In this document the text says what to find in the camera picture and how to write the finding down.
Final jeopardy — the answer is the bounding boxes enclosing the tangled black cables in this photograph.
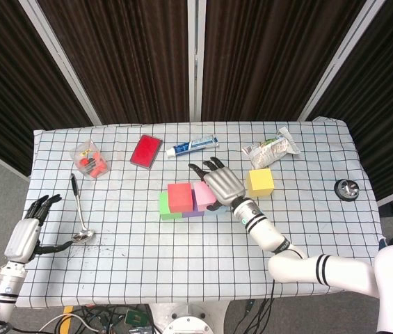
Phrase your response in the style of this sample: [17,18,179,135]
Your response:
[77,304,157,334]

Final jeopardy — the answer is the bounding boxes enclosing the small black metal cup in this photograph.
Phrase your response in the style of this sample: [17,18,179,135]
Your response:
[334,179,360,202]

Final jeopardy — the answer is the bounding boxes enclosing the black hanging cables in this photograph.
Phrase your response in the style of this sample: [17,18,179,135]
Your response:
[243,278,277,334]

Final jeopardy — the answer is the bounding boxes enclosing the blue white toothpaste tube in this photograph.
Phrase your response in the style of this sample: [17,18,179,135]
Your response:
[166,136,220,159]

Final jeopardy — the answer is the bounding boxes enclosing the crumpled snack bag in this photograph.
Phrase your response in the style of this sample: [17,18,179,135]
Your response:
[241,127,301,170]

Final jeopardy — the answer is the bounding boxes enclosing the white cable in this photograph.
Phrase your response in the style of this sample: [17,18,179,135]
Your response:
[35,312,102,334]

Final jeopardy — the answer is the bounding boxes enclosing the purple foam cube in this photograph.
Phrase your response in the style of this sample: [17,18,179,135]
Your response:
[182,207,206,218]

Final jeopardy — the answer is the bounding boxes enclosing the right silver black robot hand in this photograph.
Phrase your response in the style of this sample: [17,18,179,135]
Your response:
[188,157,246,212]

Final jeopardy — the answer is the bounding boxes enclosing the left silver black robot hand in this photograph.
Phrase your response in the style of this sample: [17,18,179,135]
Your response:
[4,194,74,262]

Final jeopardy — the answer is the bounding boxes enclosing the yellow foam cube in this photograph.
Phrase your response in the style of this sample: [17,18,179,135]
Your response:
[246,168,275,198]

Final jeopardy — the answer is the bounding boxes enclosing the pink foam cube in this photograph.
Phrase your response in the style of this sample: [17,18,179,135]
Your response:
[192,181,218,212]

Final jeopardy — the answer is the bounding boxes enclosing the green foam cube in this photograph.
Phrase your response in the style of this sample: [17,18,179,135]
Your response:
[158,191,184,221]

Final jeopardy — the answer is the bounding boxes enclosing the light blue foam cube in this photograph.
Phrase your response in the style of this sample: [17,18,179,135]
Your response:
[202,204,229,215]

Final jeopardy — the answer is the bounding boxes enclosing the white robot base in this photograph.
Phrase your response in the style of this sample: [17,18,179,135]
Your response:
[148,301,232,334]

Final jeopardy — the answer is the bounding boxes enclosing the green circuit board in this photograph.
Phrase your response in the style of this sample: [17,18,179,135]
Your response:
[125,308,148,327]

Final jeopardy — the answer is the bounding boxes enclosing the white grid tablecloth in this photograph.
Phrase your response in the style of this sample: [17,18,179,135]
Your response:
[10,117,392,309]

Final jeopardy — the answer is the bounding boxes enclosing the brown fabric partition panel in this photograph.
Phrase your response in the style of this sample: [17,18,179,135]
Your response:
[201,0,369,122]
[38,0,190,125]
[0,0,93,177]
[307,0,393,200]

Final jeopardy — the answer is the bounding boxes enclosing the clear box with red caps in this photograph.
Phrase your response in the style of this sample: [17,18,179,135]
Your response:
[70,139,110,181]

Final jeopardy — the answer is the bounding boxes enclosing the metal ladle with black handle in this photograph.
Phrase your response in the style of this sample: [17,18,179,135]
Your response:
[70,173,96,244]

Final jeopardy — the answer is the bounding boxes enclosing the white partition frame post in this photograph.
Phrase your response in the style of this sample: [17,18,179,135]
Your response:
[187,0,207,122]
[18,0,103,126]
[296,0,387,121]

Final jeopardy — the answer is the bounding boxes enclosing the red ink pad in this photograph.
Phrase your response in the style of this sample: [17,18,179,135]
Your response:
[129,134,163,170]

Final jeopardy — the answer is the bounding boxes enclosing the red foam cube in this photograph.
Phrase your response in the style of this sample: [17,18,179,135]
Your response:
[167,182,194,213]

